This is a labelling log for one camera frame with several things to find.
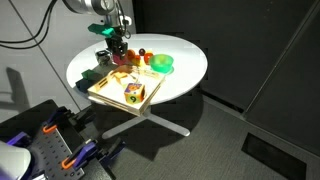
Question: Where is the dark floor vent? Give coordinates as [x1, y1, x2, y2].
[241, 132, 308, 180]

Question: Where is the black cable bundle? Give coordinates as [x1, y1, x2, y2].
[0, 0, 58, 50]

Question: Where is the purple clamp orange tip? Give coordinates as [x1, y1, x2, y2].
[41, 106, 88, 134]
[60, 137, 127, 170]

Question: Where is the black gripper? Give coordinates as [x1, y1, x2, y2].
[105, 34, 130, 62]

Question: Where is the wooden tray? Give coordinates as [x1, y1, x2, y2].
[87, 64, 167, 117]

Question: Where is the toy orange fruit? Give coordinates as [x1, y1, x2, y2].
[126, 49, 136, 63]

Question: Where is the green plastic bowl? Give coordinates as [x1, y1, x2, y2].
[148, 53, 175, 74]

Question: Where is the perforated metal plate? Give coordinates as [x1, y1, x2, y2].
[31, 127, 86, 180]

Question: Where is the small red toy fruit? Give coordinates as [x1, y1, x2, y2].
[132, 55, 142, 67]

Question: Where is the colourful number cube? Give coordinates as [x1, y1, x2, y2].
[123, 83, 146, 105]

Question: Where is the white table base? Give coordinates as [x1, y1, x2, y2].
[101, 106, 191, 140]

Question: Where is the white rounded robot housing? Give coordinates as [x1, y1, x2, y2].
[0, 139, 32, 180]

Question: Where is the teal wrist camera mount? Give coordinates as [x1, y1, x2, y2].
[87, 23, 116, 38]

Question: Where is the red toy tomato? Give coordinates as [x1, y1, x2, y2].
[143, 52, 155, 65]

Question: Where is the pink block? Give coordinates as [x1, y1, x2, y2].
[112, 54, 128, 67]

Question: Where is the blue block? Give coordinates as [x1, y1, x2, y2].
[75, 78, 93, 92]

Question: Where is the green block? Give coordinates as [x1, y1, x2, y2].
[81, 68, 100, 81]

